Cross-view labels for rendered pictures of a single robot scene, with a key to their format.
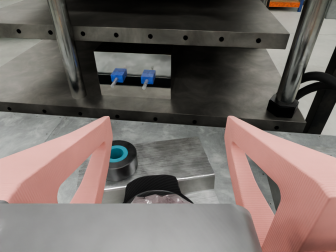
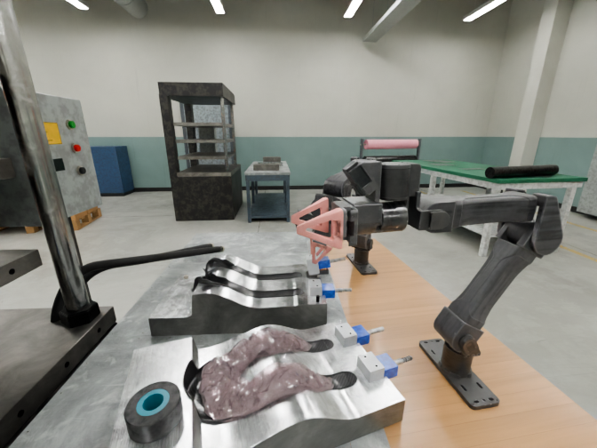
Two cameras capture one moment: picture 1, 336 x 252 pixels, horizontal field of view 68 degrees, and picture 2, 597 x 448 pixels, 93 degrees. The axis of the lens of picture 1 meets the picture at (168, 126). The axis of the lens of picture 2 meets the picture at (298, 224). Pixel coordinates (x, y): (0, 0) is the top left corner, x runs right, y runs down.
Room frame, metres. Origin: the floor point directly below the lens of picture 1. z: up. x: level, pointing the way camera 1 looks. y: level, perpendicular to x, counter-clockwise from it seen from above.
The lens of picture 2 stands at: (0.18, 0.47, 1.35)
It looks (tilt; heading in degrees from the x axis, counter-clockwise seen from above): 18 degrees down; 260
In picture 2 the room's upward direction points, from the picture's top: straight up
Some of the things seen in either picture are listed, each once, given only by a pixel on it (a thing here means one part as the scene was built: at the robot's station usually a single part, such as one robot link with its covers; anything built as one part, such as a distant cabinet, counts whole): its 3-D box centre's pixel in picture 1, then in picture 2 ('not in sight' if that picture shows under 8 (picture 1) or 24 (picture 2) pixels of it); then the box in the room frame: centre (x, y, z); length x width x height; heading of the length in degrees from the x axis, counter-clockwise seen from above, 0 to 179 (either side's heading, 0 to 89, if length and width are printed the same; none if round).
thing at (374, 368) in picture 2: not in sight; (387, 364); (-0.11, 0.01, 0.85); 0.13 x 0.05 x 0.05; 10
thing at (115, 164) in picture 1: (116, 159); (155, 410); (0.35, 0.10, 0.93); 0.08 x 0.08 x 0.04
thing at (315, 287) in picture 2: not in sight; (330, 290); (-0.05, -0.26, 0.89); 0.13 x 0.05 x 0.05; 173
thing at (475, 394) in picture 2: not in sight; (457, 357); (-0.29, 0.00, 0.84); 0.20 x 0.07 x 0.08; 90
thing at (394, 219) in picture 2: not in sight; (388, 213); (-0.08, 0.00, 1.20); 0.07 x 0.06 x 0.07; 0
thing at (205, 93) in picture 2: not in sight; (210, 153); (0.88, -4.92, 1.03); 1.54 x 0.94 x 2.06; 85
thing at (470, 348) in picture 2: not in sight; (458, 336); (-0.28, 0.00, 0.90); 0.09 x 0.06 x 0.06; 90
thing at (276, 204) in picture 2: not in sight; (269, 184); (-0.17, -4.80, 0.46); 1.90 x 0.70 x 0.92; 85
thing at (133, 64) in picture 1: (146, 51); not in sight; (1.07, 0.09, 0.87); 0.50 x 0.27 x 0.17; 173
